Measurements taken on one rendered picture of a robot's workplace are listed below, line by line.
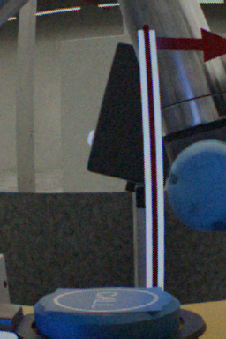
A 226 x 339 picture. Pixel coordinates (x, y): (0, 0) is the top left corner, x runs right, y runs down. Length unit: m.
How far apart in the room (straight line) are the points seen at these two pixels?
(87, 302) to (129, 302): 0.01
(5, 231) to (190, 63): 1.73
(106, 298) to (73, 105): 6.73
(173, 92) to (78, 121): 6.29
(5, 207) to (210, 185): 1.72
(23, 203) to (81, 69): 4.73
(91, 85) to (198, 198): 6.28
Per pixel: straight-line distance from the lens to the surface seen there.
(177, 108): 0.60
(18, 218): 2.25
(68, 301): 0.19
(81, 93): 6.88
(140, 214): 0.96
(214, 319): 0.20
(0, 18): 0.84
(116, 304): 0.18
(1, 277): 0.78
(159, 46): 0.44
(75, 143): 6.90
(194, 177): 0.58
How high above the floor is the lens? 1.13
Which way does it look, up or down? 3 degrees down
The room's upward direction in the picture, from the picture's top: 2 degrees counter-clockwise
